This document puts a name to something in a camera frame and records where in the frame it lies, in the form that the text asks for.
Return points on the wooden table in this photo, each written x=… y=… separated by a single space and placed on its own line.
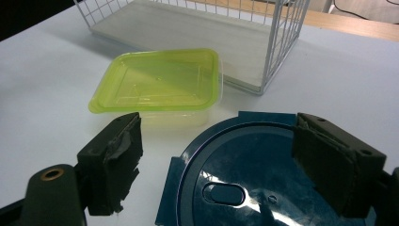
x=345 y=27

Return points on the round container with blue lid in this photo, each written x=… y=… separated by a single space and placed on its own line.
x=244 y=163

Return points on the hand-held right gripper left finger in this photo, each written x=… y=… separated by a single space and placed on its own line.
x=116 y=163

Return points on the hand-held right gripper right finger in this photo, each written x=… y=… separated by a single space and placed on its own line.
x=332 y=163

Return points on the green lidded plastic container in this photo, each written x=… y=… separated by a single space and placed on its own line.
x=156 y=81

